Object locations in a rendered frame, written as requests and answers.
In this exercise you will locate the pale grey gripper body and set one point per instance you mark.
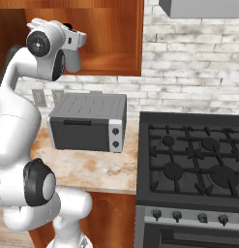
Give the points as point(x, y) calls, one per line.
point(73, 61)

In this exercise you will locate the open wooden wall cabinet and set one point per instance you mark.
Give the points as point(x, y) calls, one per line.
point(111, 32)

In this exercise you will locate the black stove knob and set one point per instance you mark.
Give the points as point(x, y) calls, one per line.
point(177, 215)
point(223, 220)
point(156, 213)
point(202, 218)

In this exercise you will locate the black oven door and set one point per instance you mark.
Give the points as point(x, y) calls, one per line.
point(195, 237)

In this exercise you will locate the grey toaster oven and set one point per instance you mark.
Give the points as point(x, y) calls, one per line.
point(88, 106)

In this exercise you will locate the black gas stove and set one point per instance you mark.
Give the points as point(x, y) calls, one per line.
point(188, 190)

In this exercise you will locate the black toaster oven knob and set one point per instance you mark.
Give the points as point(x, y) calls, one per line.
point(115, 144)
point(115, 131)

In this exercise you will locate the grey range hood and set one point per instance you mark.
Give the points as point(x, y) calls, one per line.
point(201, 8)

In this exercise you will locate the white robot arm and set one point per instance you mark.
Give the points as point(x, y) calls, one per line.
point(14, 129)

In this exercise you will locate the wooden base cabinet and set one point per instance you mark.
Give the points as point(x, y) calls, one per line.
point(114, 219)

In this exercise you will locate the grey wall outlet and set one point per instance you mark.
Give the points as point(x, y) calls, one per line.
point(39, 98)
point(57, 96)

